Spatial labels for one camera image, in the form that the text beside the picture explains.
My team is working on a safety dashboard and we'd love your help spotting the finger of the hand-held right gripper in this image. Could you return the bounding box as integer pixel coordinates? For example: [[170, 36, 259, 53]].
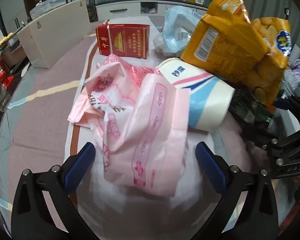
[[250, 127, 300, 180], [274, 87, 300, 128]]

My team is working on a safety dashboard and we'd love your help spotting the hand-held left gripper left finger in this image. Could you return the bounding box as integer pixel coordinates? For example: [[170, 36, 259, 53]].
[[11, 142, 100, 240]]

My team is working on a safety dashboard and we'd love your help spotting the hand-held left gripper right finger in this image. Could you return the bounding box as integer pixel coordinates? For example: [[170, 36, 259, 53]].
[[190, 141, 288, 240]]

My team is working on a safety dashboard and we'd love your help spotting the pink printed plastic bag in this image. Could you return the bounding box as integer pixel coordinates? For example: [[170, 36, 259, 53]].
[[67, 54, 190, 197]]

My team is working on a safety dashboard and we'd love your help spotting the yellow snack bag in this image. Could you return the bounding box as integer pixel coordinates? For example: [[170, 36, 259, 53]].
[[180, 0, 292, 105]]

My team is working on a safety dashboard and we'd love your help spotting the light blue translucent packet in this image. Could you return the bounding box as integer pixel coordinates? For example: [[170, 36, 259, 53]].
[[162, 6, 205, 57]]

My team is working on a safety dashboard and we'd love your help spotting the green plastic bottle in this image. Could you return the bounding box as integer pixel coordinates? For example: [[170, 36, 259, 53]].
[[229, 89, 277, 130]]

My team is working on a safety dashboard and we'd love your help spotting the striped pink grey blanket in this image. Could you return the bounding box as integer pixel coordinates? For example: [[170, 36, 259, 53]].
[[0, 15, 265, 240]]

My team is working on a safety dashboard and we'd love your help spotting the white striped paper cup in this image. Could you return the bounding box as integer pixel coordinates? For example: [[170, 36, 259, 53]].
[[155, 57, 236, 132]]

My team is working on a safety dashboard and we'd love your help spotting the red cardboard box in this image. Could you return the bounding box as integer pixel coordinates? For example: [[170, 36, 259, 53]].
[[95, 23, 151, 60]]

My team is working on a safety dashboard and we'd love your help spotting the white TV cabinet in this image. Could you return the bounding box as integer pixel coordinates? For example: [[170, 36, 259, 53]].
[[94, 0, 210, 22]]

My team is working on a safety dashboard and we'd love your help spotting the white wardrobe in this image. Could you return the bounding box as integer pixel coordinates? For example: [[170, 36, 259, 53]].
[[0, 0, 32, 34]]

